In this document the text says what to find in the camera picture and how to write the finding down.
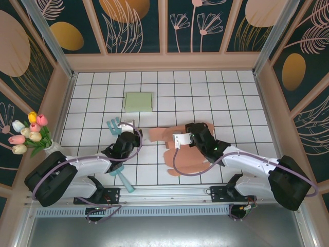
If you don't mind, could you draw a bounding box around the green paper box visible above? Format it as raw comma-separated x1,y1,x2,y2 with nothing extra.
124,92,154,113

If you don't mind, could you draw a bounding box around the teal toy shovel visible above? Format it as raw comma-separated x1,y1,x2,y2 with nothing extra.
109,166,136,193

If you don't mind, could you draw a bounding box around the teal toy garden fork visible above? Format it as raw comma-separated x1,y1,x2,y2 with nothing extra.
106,117,123,136

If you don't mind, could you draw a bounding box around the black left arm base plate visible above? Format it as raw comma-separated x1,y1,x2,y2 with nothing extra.
74,187,121,205

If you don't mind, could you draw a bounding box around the white vase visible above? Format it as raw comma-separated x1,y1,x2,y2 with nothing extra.
44,140,62,155

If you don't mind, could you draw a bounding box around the aluminium frame post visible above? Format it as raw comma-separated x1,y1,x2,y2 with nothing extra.
252,0,301,76
22,0,78,79

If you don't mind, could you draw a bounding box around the pink paper box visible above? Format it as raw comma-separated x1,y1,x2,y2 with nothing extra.
149,122,215,178

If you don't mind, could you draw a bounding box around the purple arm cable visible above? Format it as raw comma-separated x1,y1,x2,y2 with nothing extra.
173,146,319,222
32,122,143,224

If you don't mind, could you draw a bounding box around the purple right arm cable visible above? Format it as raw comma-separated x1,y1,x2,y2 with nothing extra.
173,146,319,222

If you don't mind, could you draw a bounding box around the aluminium mounting rail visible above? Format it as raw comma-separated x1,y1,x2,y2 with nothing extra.
24,182,306,206

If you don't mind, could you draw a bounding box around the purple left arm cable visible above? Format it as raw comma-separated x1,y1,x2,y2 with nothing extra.
32,122,143,224

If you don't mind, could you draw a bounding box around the slotted grey cable duct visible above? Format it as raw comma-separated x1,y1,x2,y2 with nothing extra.
34,204,232,217

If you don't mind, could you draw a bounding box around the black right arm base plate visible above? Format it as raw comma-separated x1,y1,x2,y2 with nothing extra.
209,185,258,204

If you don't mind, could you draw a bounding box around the artificial tulip bouquet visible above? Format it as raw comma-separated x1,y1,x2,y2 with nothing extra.
8,111,53,159

